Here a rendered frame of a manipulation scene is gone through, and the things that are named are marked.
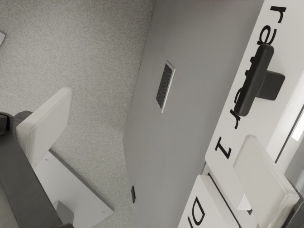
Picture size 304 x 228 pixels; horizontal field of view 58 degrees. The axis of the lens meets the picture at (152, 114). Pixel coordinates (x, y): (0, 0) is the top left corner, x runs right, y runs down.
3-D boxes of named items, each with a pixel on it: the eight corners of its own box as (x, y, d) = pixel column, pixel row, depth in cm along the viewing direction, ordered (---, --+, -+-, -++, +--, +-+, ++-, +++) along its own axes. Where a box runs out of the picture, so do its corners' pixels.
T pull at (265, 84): (231, 111, 29) (237, 117, 28) (258, 41, 26) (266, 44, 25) (259, 117, 30) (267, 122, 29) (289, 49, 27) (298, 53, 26)
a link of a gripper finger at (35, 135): (25, 181, 14) (10, 178, 14) (68, 125, 20) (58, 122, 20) (31, 129, 13) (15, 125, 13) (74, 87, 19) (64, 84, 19)
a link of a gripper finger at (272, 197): (287, 193, 14) (301, 197, 14) (246, 133, 20) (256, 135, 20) (263, 237, 15) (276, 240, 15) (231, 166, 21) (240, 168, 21)
